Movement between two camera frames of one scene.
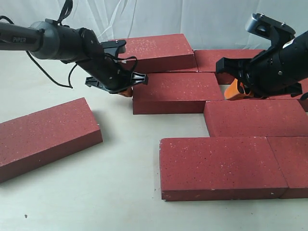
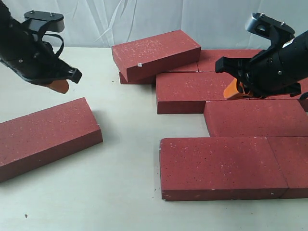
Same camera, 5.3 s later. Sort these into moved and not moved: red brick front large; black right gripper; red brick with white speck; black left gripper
Moved: black left gripper; red brick with white speck
Not moved: black right gripper; red brick front large
